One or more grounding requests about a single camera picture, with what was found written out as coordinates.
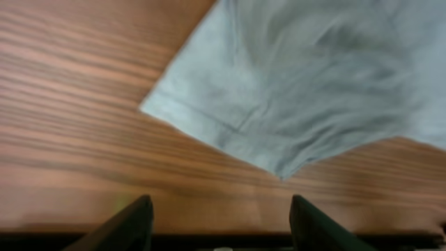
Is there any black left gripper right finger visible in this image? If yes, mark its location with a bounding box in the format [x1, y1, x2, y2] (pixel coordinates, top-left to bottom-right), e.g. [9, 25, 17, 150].
[289, 195, 376, 251]

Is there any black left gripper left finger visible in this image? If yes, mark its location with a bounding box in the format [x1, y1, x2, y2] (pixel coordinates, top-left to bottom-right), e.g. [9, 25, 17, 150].
[63, 195, 154, 251]

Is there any light blue t-shirt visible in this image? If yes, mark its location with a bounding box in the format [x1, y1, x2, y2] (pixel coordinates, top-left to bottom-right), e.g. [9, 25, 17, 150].
[140, 0, 445, 178]

